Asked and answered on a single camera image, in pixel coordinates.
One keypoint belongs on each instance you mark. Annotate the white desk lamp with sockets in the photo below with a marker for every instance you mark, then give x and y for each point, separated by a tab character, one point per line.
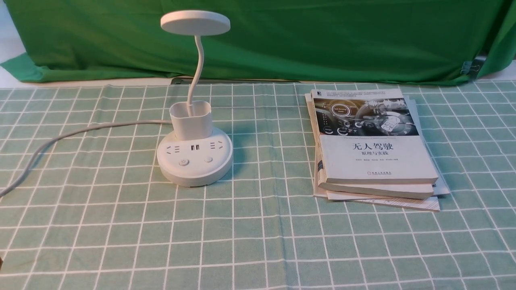
195	153

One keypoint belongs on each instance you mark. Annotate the top white paperback book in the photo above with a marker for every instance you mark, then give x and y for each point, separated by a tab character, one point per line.
375	153

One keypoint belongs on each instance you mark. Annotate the green checked tablecloth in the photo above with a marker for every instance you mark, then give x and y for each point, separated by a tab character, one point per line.
97	214

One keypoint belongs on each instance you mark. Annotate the green backdrop cloth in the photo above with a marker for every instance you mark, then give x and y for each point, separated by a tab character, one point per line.
393	41

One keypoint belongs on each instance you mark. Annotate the bottom thin white book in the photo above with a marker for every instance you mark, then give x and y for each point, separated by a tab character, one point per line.
440	188

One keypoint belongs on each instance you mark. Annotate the metal binder clip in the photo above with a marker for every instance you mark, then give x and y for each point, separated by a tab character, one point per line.
472	68

